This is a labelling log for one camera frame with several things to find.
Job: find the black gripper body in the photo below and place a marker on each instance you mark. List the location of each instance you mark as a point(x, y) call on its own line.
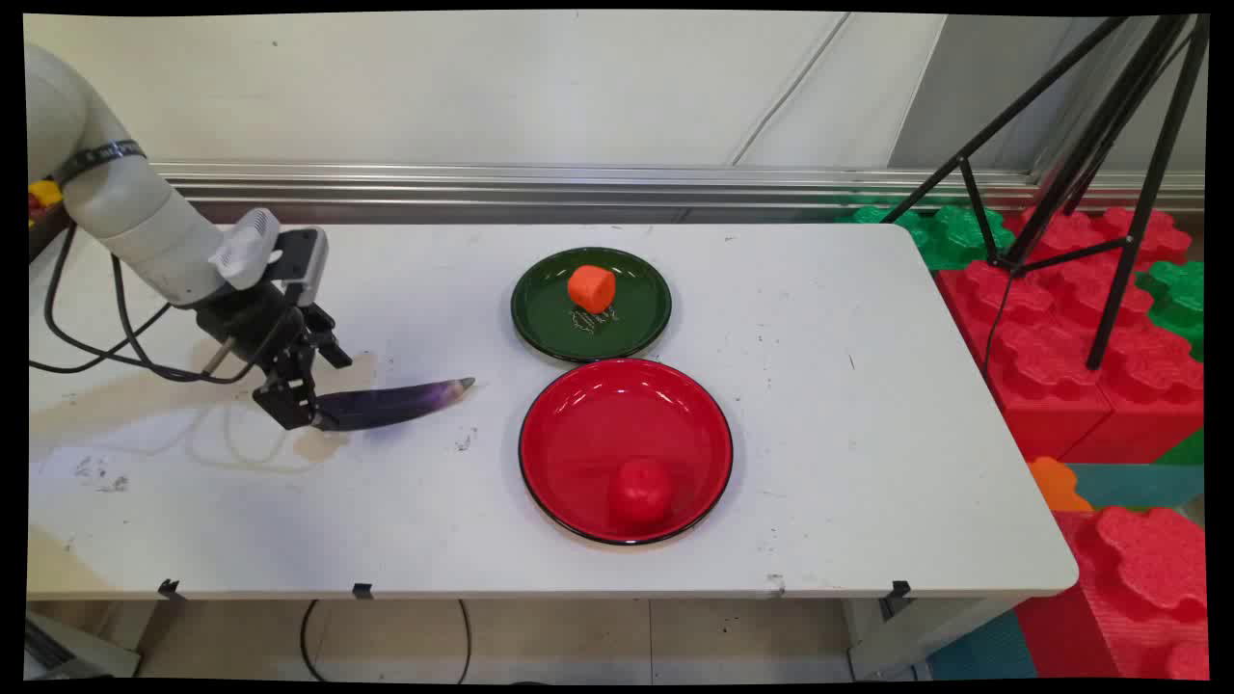
point(255, 323)

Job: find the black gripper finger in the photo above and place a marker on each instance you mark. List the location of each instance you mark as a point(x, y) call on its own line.
point(331, 345)
point(289, 400)

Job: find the orange toy block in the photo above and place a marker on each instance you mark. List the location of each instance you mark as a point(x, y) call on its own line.
point(591, 287)

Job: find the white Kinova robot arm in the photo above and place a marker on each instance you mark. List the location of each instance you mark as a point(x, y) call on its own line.
point(125, 207)

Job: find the purple toy eggplant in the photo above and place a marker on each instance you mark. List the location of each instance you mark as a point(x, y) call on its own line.
point(405, 401)

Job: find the green enamel plate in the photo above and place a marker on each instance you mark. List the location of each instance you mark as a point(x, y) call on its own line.
point(540, 310)

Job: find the yellow red emergency button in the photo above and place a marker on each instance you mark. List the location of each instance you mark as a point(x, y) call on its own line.
point(43, 195)

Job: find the red enamel plate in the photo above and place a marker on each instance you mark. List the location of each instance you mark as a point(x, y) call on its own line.
point(598, 424)

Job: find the grey table foot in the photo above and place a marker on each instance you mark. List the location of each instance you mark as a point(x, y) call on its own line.
point(77, 651)

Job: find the red toy tomato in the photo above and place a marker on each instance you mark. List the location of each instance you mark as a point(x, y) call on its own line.
point(639, 492)

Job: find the green foam block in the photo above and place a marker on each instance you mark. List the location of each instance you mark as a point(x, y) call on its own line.
point(1178, 299)
point(954, 236)

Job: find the white table leg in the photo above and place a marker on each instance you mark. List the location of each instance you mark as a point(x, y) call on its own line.
point(916, 636)

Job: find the orange foam block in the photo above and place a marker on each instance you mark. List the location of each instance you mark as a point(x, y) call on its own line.
point(1056, 485)

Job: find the teal foam mat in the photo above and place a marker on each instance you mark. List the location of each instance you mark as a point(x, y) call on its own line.
point(1147, 485)

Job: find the black tripod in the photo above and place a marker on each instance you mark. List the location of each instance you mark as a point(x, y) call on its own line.
point(1147, 193)

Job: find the big red foam block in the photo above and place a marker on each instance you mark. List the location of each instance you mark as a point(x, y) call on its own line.
point(1138, 588)

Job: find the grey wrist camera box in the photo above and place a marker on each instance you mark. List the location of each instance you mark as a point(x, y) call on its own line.
point(305, 260)

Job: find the aluminium wall rail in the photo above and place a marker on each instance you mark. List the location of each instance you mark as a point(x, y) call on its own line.
point(482, 183)

